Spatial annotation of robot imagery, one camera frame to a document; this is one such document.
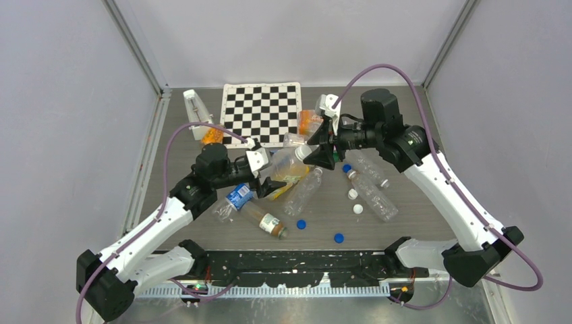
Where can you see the blue label clear bottle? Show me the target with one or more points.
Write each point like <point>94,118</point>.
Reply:
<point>227,207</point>

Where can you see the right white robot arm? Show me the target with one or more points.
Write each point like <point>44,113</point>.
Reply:
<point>480,243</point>

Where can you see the orange label wide bottle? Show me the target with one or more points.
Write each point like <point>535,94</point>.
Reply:
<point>308,122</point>

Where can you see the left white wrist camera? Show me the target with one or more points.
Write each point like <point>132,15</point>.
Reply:
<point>257,157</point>

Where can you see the tall clear juice bottle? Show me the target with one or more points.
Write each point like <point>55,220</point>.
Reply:
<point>285,165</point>

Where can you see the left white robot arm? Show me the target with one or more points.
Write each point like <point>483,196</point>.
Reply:
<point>109,281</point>

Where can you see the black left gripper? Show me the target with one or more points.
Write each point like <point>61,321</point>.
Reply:
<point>267,186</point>

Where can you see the clear bottle behind Pepsi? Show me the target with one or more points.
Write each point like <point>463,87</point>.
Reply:
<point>294,140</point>

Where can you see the yellow label bottle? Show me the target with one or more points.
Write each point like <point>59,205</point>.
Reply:
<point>290,182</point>

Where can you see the small orange bottle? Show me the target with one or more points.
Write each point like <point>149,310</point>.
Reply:
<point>213,135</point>

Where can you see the clear crumpled plastic bottle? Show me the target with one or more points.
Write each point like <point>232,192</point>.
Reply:
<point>303,192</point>

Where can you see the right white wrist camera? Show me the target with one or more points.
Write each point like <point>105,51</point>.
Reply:
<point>325,106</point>

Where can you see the black white checkerboard mat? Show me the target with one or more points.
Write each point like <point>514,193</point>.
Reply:
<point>263,111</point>

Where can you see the brown coffee bottle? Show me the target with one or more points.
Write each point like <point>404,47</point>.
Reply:
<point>264,220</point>

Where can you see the small white bottle cap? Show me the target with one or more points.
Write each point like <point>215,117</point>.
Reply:
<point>352,194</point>

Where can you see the large white bottle cap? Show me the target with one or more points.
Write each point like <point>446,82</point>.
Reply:
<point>302,151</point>

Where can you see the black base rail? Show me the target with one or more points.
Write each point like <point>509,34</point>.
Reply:
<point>298,268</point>

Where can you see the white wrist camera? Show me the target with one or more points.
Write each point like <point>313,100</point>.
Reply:
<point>325,106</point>
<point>257,157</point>

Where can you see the white metronome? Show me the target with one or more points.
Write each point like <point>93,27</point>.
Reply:
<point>197,113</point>

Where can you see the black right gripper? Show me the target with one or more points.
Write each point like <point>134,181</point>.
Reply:
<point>322,157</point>

